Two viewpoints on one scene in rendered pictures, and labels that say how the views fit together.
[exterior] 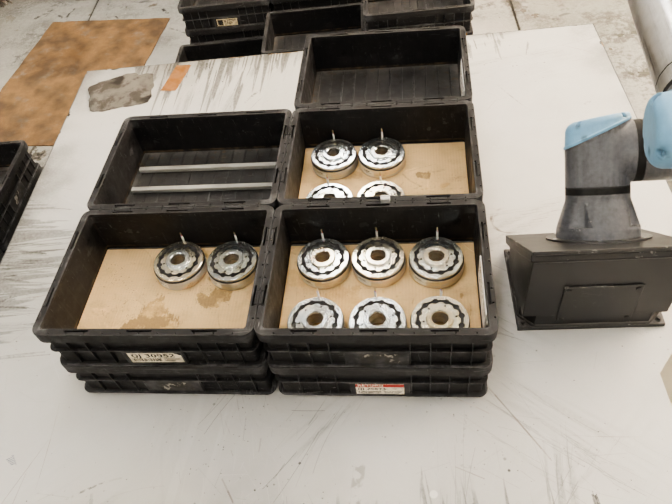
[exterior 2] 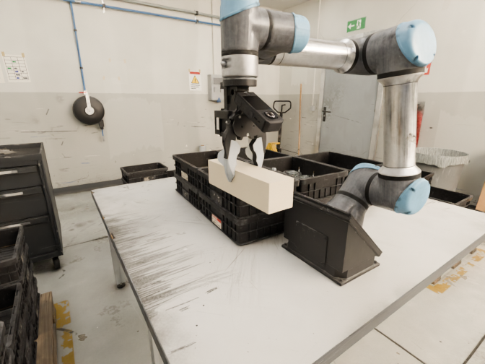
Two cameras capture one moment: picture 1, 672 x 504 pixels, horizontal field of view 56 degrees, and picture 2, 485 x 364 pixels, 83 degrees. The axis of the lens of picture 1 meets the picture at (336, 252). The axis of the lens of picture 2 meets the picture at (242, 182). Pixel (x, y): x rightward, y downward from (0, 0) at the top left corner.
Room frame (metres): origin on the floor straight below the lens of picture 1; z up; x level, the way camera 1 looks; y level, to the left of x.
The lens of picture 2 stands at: (-0.10, -0.92, 1.25)
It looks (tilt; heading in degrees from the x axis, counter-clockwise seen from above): 17 degrees down; 48
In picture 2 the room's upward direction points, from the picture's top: straight up
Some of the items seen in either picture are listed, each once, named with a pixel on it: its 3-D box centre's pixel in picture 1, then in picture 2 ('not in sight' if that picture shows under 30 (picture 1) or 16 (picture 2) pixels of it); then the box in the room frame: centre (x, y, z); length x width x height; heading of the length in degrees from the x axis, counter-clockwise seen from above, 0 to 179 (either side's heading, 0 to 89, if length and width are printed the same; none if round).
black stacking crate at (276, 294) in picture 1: (377, 283); (245, 187); (0.69, -0.07, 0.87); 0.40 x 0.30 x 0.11; 78
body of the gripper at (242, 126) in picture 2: not in sight; (237, 110); (0.30, -0.46, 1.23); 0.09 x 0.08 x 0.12; 82
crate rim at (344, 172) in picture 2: (380, 153); (296, 167); (0.98, -0.13, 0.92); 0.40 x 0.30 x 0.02; 78
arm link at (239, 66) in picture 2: not in sight; (238, 69); (0.29, -0.47, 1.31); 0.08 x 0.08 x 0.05
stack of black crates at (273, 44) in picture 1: (319, 64); not in sight; (2.26, -0.07, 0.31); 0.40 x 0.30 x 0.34; 82
